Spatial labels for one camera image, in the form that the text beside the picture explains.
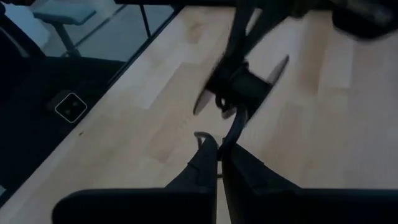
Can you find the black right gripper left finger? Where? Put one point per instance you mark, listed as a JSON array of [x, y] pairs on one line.
[[205, 177]]

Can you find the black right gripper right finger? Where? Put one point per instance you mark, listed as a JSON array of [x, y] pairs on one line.
[[242, 183]]

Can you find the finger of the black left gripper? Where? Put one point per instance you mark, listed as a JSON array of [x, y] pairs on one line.
[[239, 31], [267, 25]]

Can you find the black square floor box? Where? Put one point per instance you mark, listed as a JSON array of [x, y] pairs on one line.
[[71, 107]]

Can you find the black floor mat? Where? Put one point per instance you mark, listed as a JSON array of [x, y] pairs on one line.
[[31, 140]]

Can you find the grey padded stool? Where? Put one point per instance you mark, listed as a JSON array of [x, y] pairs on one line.
[[62, 12]]

